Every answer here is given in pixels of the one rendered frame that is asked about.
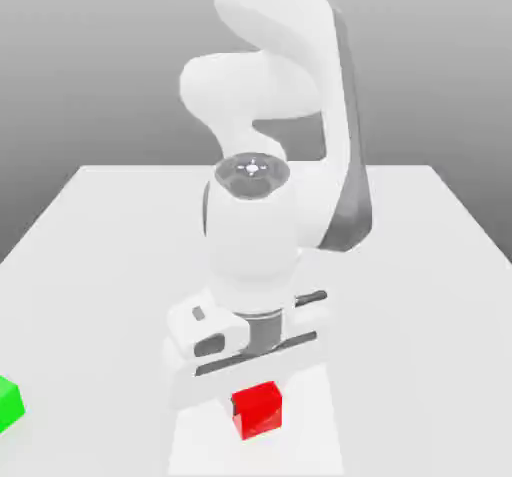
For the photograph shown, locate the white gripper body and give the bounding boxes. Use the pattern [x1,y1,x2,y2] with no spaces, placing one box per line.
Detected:
[162,307,332,411]

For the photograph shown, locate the small green cube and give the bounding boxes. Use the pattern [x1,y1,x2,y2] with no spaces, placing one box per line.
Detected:
[0,375,26,434]

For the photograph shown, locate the small red cube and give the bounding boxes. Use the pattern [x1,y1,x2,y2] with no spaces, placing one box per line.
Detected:
[231,380,283,441]

